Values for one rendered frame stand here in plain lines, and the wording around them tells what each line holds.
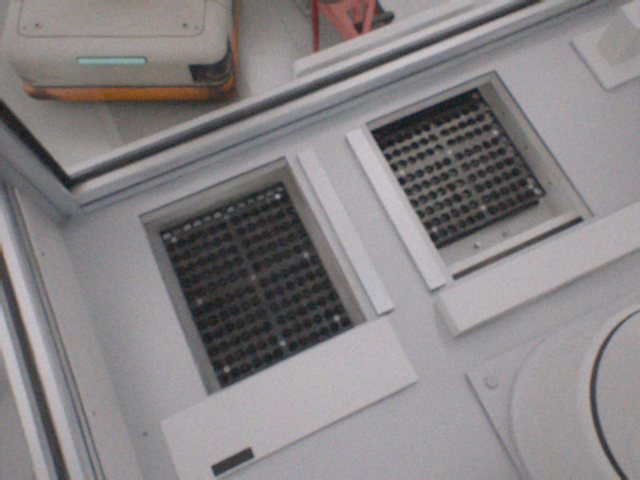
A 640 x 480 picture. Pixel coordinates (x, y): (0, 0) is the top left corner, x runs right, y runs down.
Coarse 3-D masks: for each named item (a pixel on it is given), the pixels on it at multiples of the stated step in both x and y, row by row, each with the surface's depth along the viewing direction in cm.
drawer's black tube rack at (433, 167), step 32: (480, 96) 87; (384, 128) 85; (416, 128) 85; (448, 128) 85; (480, 128) 85; (416, 160) 83; (448, 160) 84; (480, 160) 86; (512, 160) 83; (416, 192) 84; (448, 192) 81; (480, 192) 81; (512, 192) 81; (544, 192) 81; (448, 224) 80; (480, 224) 80
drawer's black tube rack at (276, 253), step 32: (224, 224) 83; (256, 224) 79; (288, 224) 80; (192, 256) 78; (224, 256) 81; (256, 256) 78; (288, 256) 81; (192, 288) 76; (224, 288) 76; (256, 288) 76; (288, 288) 79; (320, 288) 77; (224, 320) 75; (256, 320) 75; (288, 320) 75; (320, 320) 78; (224, 352) 73; (256, 352) 73; (288, 352) 73; (224, 384) 72
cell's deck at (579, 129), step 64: (512, 64) 83; (576, 64) 83; (320, 128) 79; (576, 128) 80; (192, 192) 76; (576, 192) 77; (128, 256) 73; (384, 256) 73; (512, 256) 73; (128, 320) 70; (512, 320) 70; (128, 384) 68; (192, 384) 68; (448, 384) 68; (320, 448) 65; (384, 448) 65; (448, 448) 65
